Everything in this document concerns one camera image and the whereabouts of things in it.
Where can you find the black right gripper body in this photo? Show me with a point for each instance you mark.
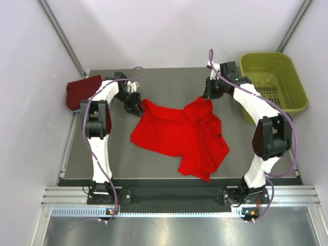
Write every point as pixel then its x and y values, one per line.
pixel 215 88

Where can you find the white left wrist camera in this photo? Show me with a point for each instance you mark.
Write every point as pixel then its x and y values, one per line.
pixel 133 86

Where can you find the dark red folded shirt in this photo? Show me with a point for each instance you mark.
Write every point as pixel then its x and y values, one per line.
pixel 81 90

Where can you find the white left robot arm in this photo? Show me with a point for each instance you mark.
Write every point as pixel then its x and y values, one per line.
pixel 96 128

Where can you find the red t shirt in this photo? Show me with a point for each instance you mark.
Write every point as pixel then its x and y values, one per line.
pixel 193 133

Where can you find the green plastic laundry basket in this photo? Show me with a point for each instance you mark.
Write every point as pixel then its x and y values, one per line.
pixel 275 77

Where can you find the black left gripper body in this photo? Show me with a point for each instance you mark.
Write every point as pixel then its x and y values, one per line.
pixel 130 99

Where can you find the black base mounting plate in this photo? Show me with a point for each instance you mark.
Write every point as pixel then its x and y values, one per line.
pixel 227 196

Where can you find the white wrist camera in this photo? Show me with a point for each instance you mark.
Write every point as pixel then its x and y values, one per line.
pixel 133 86
pixel 215 70

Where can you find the slotted cable duct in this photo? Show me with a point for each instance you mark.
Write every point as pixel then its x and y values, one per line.
pixel 102 212

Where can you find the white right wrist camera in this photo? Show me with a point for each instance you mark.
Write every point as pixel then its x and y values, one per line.
pixel 215 70

